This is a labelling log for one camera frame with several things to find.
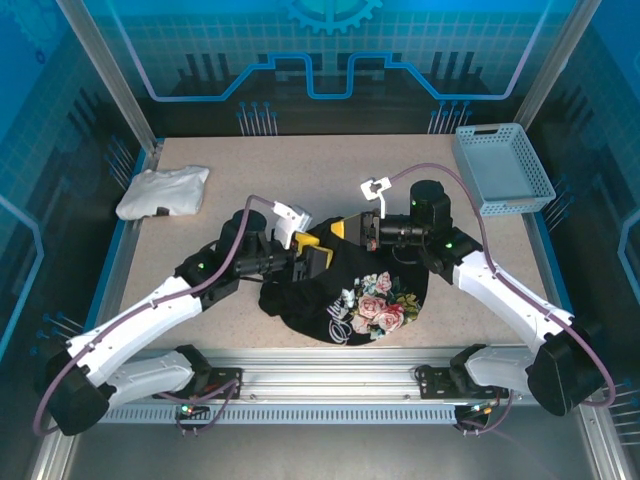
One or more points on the grey perforated plastic basket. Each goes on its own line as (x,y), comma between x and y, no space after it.
(500,170)

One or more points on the aluminium frame post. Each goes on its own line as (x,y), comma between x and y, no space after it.
(97,55)
(565,50)

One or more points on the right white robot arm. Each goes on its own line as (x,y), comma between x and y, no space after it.
(500,295)

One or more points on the folded white t-shirt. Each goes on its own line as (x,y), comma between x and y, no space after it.
(165,192)

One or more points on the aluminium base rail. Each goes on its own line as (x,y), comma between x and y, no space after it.
(325,375)

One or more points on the black t-shirt with floral print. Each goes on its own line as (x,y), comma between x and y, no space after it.
(310,305)

